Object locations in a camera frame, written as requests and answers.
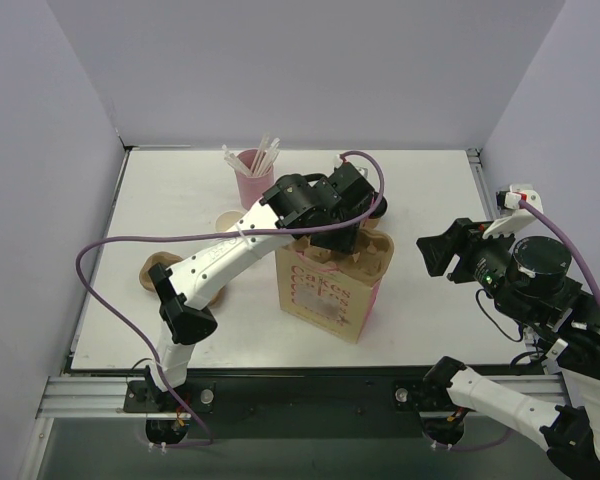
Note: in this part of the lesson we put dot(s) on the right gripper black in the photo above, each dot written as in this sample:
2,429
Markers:
460,255

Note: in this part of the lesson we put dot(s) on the single brown paper cup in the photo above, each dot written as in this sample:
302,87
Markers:
370,223

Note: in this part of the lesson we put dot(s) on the pink straw holder cup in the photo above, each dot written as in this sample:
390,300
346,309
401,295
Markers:
250,189

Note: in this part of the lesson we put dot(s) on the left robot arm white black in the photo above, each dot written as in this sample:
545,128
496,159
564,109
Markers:
288,211

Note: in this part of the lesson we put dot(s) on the white wrapped straws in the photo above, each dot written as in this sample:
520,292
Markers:
263,160

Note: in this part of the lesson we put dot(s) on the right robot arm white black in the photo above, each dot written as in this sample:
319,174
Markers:
528,282

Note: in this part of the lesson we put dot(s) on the brown pulp cup carriers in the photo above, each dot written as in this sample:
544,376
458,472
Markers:
197,281

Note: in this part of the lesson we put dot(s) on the pink cream paper gift bag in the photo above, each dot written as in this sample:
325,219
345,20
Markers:
330,301

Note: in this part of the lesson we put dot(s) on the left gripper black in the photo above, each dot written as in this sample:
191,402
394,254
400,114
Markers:
337,238

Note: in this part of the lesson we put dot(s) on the single brown pulp cup carrier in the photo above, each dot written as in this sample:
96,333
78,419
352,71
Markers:
369,261

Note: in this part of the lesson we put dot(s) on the stack of brown paper cups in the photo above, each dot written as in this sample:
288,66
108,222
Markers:
226,220

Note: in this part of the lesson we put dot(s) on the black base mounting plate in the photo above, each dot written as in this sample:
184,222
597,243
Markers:
298,403

